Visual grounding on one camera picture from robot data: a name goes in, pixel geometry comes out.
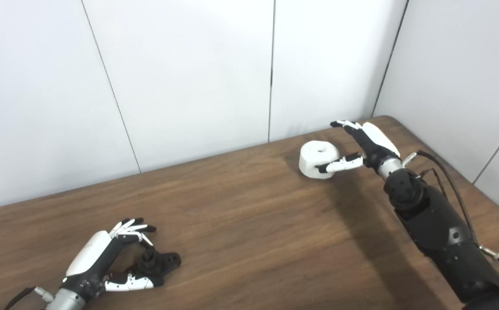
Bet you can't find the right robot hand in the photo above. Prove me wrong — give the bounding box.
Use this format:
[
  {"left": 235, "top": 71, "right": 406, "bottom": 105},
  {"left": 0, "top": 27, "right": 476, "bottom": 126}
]
[{"left": 315, "top": 120, "right": 401, "bottom": 174}]

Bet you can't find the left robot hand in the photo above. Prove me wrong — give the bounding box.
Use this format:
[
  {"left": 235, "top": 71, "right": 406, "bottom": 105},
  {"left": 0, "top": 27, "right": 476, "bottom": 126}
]
[{"left": 61, "top": 217, "right": 164, "bottom": 300}]

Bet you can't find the round white piece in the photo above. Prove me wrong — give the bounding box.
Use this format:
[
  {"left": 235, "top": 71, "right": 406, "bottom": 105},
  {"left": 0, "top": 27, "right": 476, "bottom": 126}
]
[{"left": 299, "top": 140, "right": 340, "bottom": 180}]

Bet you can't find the black flanged holder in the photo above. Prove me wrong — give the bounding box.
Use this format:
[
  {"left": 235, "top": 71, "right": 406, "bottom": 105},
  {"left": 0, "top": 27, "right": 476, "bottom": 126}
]
[{"left": 127, "top": 249, "right": 182, "bottom": 280}]

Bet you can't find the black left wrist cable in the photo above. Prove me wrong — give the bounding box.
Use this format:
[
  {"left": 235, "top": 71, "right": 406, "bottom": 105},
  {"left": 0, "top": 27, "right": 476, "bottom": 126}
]
[{"left": 3, "top": 286, "right": 55, "bottom": 310}]

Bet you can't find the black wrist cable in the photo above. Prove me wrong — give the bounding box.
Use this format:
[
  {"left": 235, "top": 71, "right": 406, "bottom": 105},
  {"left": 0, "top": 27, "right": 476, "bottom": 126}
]
[
  {"left": 402, "top": 150, "right": 499, "bottom": 262},
  {"left": 3, "top": 286, "right": 55, "bottom": 310}
]

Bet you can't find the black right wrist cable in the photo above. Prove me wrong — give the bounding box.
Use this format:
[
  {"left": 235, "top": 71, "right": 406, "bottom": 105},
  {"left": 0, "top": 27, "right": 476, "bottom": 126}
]
[{"left": 402, "top": 150, "right": 499, "bottom": 262}]

